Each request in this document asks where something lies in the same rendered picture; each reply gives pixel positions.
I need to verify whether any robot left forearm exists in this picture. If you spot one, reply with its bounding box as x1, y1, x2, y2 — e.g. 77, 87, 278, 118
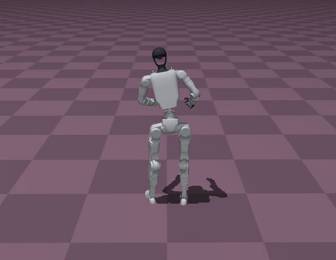
144, 98, 157, 106

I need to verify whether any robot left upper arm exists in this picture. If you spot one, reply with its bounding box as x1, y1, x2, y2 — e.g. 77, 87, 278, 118
138, 75, 151, 105

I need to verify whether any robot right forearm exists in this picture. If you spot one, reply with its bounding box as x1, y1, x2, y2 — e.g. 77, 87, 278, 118
187, 96, 200, 106

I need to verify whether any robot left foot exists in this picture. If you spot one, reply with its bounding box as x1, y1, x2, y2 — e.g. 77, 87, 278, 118
145, 190, 156, 204

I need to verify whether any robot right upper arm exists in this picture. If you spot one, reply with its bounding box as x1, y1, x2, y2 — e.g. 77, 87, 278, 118
175, 70, 201, 99

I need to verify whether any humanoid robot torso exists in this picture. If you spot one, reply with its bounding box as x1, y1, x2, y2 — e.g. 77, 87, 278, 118
151, 67, 179, 134

